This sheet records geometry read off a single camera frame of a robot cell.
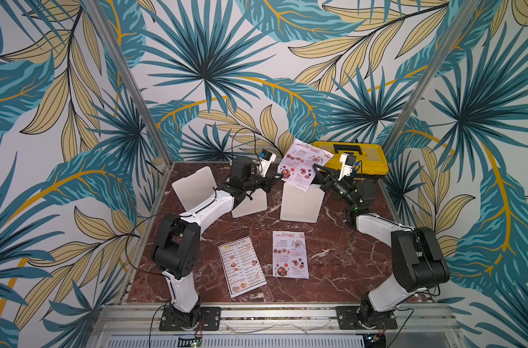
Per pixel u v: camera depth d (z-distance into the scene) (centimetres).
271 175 75
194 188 88
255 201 79
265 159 74
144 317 75
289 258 88
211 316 73
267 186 75
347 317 73
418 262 47
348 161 70
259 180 75
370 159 99
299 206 96
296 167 81
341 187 73
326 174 75
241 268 84
